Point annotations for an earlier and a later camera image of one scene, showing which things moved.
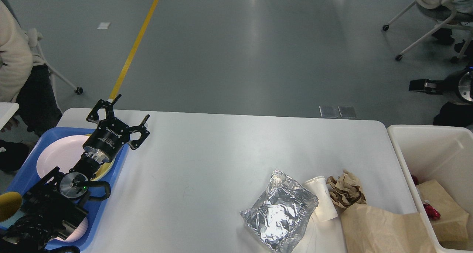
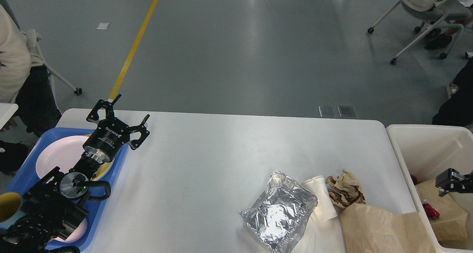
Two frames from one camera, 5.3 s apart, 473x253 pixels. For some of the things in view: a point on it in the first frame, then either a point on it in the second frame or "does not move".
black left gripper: [108, 138] does not move
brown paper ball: [345, 190] does not move
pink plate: [64, 152] does not move
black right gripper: [457, 86] → [450, 180]
